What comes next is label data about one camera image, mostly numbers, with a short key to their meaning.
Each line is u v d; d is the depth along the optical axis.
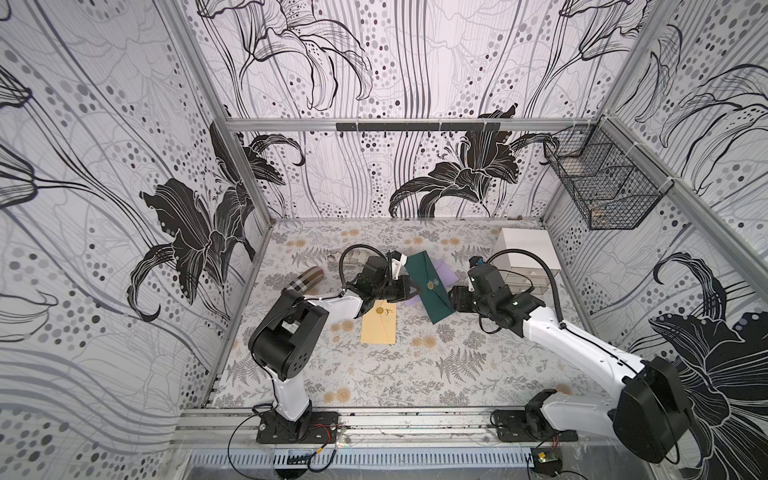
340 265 0.75
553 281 0.59
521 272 0.66
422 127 0.93
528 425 0.66
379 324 0.91
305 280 0.98
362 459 0.69
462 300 0.74
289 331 0.51
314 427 0.72
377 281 0.75
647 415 0.40
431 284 0.90
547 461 0.70
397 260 0.84
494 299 0.61
